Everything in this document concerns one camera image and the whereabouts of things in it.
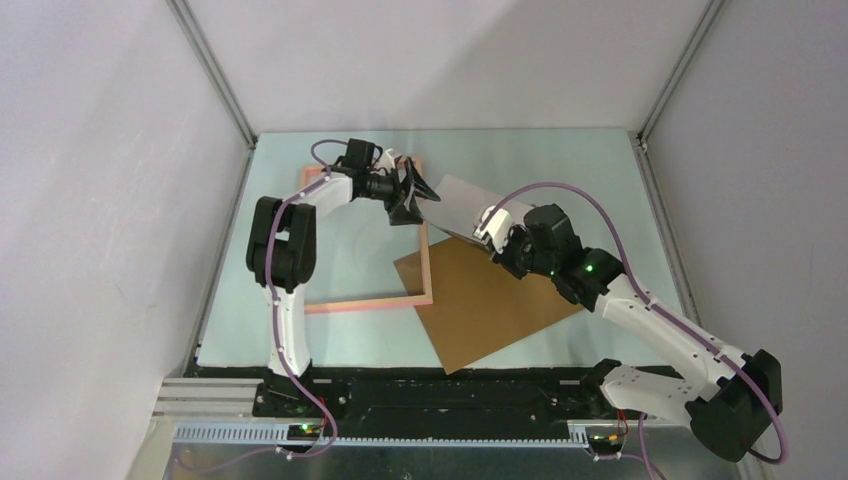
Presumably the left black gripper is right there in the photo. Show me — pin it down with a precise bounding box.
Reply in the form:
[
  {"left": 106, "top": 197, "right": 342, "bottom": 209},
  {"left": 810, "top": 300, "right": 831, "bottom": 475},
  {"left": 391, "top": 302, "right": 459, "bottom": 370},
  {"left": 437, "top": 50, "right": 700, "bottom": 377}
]
[{"left": 363, "top": 158, "right": 439, "bottom": 226}]

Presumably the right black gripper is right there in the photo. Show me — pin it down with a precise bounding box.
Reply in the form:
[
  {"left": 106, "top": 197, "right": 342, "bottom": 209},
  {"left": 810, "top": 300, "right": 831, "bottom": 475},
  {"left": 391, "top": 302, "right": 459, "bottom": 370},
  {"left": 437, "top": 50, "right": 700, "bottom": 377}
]
[{"left": 486, "top": 222, "right": 557, "bottom": 280}]

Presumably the Great Wall photo print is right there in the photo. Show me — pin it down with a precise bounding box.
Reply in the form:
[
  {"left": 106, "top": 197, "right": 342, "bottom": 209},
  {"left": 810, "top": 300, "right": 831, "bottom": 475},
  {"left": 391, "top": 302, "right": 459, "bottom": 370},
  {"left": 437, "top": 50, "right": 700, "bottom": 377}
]
[{"left": 418, "top": 176, "right": 532, "bottom": 247}]

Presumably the clear acrylic sheet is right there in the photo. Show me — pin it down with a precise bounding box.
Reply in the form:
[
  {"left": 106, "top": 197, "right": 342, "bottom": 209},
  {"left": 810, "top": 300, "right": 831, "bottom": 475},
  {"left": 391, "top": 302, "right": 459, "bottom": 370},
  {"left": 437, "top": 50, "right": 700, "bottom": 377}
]
[{"left": 307, "top": 168, "right": 425, "bottom": 306}]

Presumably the pink wooden photo frame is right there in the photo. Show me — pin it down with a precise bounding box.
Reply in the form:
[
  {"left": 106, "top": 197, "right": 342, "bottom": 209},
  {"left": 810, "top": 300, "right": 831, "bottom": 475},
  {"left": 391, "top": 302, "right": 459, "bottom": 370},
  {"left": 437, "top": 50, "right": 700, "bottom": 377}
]
[{"left": 296, "top": 156, "right": 435, "bottom": 316}]

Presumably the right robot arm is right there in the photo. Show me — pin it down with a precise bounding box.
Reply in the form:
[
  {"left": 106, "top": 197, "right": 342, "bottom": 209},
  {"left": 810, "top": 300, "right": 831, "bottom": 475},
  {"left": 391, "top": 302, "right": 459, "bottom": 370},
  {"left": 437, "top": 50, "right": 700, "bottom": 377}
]
[{"left": 474, "top": 204, "right": 783, "bottom": 462}]

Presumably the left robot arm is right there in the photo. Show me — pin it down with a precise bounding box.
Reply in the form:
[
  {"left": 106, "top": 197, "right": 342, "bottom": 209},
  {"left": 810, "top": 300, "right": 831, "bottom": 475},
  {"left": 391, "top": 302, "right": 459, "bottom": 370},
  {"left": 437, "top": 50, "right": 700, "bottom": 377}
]
[{"left": 246, "top": 138, "right": 441, "bottom": 417}]

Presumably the brown cardboard backing board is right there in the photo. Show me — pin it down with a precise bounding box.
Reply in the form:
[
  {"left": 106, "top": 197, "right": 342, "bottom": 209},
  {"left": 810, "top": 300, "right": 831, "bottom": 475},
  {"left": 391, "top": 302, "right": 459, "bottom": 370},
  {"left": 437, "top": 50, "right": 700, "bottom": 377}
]
[{"left": 416, "top": 237, "right": 583, "bottom": 374}]

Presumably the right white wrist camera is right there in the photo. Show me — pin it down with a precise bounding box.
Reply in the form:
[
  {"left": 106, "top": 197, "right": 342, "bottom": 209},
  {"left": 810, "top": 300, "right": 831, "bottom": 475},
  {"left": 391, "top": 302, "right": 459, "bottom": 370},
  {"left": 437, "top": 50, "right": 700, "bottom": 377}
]
[{"left": 473, "top": 205, "right": 514, "bottom": 254}]

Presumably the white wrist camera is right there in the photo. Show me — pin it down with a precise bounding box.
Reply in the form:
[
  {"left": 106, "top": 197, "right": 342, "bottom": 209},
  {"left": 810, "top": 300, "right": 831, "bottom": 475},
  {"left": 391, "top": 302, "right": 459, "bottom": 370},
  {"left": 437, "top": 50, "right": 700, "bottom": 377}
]
[
  {"left": 373, "top": 148, "right": 404, "bottom": 175},
  {"left": 473, "top": 205, "right": 514, "bottom": 254}
]

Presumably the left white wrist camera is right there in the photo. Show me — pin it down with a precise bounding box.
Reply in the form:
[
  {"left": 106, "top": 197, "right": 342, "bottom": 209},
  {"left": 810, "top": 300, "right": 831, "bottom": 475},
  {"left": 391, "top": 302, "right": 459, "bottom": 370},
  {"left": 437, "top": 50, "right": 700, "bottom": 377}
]
[{"left": 373, "top": 148, "right": 404, "bottom": 175}]

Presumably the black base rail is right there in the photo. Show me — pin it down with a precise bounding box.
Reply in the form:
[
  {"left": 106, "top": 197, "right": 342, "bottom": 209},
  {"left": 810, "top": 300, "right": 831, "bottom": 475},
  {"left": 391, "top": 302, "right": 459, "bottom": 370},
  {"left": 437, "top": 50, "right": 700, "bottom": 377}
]
[{"left": 252, "top": 367, "right": 621, "bottom": 441}]

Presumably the left aluminium corner post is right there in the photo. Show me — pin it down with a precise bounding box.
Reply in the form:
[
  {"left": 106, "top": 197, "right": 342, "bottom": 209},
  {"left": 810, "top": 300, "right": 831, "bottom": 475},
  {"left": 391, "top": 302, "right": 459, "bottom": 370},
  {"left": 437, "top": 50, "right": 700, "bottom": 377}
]
[{"left": 166, "top": 0, "right": 258, "bottom": 150}]

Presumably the aluminium corner post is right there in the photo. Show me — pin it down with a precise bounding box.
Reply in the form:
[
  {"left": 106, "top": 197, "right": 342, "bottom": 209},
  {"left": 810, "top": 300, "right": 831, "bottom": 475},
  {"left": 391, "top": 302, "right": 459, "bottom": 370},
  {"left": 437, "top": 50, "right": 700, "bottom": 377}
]
[
  {"left": 166, "top": 0, "right": 258, "bottom": 150},
  {"left": 637, "top": 0, "right": 727, "bottom": 144}
]

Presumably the right aluminium corner post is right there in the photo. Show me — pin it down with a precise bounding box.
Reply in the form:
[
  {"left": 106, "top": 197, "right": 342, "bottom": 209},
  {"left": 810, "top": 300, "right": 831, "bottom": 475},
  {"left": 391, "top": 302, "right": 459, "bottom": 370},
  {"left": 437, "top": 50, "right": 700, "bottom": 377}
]
[{"left": 637, "top": 0, "right": 727, "bottom": 144}]

